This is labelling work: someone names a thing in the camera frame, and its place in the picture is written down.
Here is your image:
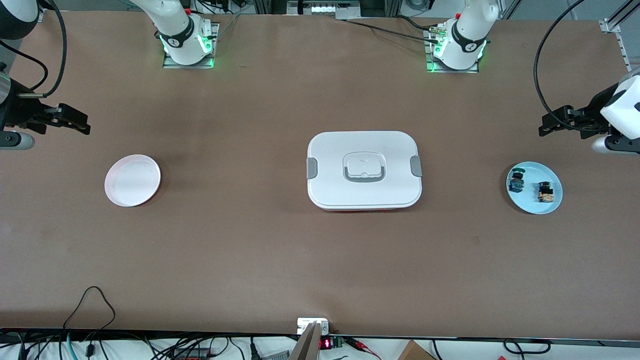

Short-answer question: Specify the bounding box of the aluminium corner profile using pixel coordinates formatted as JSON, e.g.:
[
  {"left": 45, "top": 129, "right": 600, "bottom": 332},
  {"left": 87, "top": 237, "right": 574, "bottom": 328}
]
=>
[{"left": 599, "top": 0, "right": 640, "bottom": 71}]

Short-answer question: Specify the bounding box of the light blue round plate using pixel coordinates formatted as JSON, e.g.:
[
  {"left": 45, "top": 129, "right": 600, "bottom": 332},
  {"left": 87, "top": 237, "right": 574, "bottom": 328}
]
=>
[{"left": 506, "top": 161, "right": 564, "bottom": 215}]

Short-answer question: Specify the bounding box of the pink round plate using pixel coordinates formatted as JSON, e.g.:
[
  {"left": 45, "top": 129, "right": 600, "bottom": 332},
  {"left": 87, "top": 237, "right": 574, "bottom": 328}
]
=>
[{"left": 104, "top": 154, "right": 162, "bottom": 208}]

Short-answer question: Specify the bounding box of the white lidded plastic container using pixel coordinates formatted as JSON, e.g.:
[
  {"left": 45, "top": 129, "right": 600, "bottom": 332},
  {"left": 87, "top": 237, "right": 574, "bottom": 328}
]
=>
[{"left": 306, "top": 131, "right": 423, "bottom": 211}]

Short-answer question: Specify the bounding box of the white power strip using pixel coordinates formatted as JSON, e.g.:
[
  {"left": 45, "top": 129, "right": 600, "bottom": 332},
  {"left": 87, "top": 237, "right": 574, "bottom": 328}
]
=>
[{"left": 287, "top": 0, "right": 362, "bottom": 20}]

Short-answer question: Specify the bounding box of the brown cardboard piece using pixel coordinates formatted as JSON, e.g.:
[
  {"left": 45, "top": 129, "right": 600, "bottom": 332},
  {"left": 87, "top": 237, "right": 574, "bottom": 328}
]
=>
[{"left": 397, "top": 340, "right": 437, "bottom": 360}]

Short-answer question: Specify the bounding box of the white socket box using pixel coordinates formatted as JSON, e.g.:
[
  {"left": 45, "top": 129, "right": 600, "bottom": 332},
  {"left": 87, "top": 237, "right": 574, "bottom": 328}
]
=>
[{"left": 297, "top": 318, "right": 330, "bottom": 335}]

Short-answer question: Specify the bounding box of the aluminium profile bar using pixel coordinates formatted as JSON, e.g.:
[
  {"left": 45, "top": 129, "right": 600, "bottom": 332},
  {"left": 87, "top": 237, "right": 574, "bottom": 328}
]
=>
[{"left": 289, "top": 322, "right": 324, "bottom": 360}]

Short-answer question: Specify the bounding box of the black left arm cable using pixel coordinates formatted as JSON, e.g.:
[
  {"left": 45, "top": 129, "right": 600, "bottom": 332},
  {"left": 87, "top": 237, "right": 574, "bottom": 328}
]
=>
[{"left": 533, "top": 0, "right": 609, "bottom": 134}]

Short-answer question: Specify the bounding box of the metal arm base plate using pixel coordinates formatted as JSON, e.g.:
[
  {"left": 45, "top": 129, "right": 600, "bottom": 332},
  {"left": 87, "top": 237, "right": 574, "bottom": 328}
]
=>
[
  {"left": 162, "top": 22, "right": 220, "bottom": 69},
  {"left": 426, "top": 27, "right": 480, "bottom": 74}
]

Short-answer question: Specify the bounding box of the black looped cable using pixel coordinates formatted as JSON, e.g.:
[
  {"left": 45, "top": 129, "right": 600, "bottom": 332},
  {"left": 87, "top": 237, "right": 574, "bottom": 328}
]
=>
[{"left": 62, "top": 285, "right": 117, "bottom": 334}]

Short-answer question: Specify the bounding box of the black cable on table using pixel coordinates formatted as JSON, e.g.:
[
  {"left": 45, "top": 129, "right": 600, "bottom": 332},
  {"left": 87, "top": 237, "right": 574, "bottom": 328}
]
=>
[{"left": 344, "top": 16, "right": 442, "bottom": 44}]

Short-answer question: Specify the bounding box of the red cable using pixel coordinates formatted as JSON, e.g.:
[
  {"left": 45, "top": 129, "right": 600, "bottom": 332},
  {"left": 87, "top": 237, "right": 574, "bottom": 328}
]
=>
[{"left": 350, "top": 337, "right": 382, "bottom": 360}]

